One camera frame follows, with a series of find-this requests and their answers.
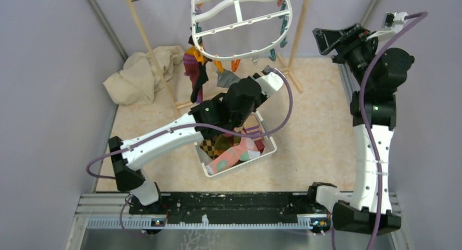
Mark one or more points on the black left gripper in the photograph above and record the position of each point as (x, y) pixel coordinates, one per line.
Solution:
(254, 77)

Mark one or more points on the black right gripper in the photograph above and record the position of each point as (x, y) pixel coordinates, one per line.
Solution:
(343, 41)

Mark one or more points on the striped beige maroon sock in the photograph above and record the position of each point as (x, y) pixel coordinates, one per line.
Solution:
(253, 127)

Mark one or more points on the grey sock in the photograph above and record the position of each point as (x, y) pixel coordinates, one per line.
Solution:
(226, 78)

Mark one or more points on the olive green orange sock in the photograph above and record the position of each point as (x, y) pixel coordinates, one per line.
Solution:
(223, 143)

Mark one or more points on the pink sock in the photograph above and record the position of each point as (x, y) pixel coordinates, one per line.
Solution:
(245, 151)

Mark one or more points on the brown argyle sock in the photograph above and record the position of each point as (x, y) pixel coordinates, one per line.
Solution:
(208, 146)

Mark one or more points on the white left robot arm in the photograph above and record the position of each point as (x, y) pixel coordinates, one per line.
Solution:
(131, 155)

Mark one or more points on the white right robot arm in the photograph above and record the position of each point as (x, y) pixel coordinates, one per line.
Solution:
(373, 108)

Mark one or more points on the white oval clip hanger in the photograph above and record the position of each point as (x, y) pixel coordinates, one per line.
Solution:
(204, 10)

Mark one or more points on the black sock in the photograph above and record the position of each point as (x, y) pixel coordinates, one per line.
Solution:
(199, 77)

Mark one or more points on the white plastic basket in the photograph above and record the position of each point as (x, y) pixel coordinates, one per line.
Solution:
(270, 148)

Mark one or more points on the maroon purple sock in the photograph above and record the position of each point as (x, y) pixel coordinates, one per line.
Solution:
(191, 66)

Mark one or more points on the orange clothes clip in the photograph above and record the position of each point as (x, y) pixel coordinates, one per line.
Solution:
(198, 56)

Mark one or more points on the beige crumpled cloth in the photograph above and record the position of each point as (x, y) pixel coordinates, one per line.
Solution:
(139, 81)

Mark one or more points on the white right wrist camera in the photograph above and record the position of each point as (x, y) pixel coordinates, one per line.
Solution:
(393, 23)

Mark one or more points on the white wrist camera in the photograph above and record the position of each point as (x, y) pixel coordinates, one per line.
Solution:
(393, 23)
(270, 80)

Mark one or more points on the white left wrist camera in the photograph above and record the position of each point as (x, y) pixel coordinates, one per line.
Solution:
(270, 80)

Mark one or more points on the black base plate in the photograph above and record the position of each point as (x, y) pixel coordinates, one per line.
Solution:
(237, 208)

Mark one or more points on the aluminium front rail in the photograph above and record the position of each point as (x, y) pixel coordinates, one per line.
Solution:
(111, 211)

